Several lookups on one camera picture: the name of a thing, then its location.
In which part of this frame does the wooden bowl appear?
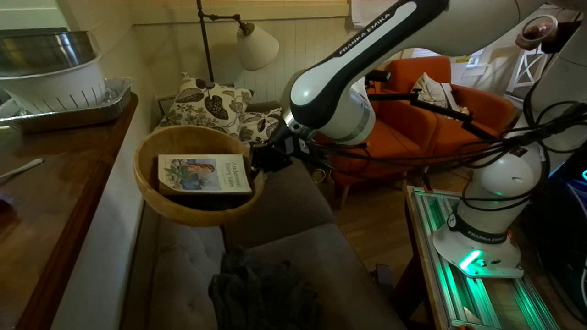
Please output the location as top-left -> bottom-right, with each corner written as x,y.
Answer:
133,126 -> 266,228

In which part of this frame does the metal mixing bowl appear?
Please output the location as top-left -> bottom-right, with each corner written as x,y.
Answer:
0,30 -> 98,77

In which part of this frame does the small floral pillow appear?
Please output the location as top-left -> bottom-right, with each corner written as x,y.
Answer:
238,107 -> 283,145

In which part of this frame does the illustrated book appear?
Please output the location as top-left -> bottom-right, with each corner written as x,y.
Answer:
157,154 -> 253,197

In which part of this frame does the large floral pillow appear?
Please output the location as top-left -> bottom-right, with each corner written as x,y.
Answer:
156,72 -> 255,139

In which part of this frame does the grey sofa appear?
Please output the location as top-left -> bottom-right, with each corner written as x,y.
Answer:
146,101 -> 410,330

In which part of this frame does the floor lamp with white shade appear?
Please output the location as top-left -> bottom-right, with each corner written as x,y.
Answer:
196,0 -> 280,84

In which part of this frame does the orange armchair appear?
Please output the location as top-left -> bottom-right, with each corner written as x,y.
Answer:
316,82 -> 438,209
384,55 -> 518,159

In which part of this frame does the dark cloth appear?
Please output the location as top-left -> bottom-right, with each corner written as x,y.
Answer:
208,247 -> 322,330

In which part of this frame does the patterned cushion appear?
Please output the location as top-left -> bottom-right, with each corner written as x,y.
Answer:
411,72 -> 470,116

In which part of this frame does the foil baking tray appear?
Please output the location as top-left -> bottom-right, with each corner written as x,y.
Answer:
0,77 -> 134,134

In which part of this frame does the white colander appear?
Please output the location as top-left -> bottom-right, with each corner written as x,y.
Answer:
0,51 -> 107,114

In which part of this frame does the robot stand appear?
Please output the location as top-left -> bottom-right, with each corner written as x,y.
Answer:
405,185 -> 587,330

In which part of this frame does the hand controller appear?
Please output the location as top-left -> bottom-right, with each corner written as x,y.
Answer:
521,14 -> 559,43

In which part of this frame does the white handled utensil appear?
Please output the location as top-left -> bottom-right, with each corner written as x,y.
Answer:
0,158 -> 45,182

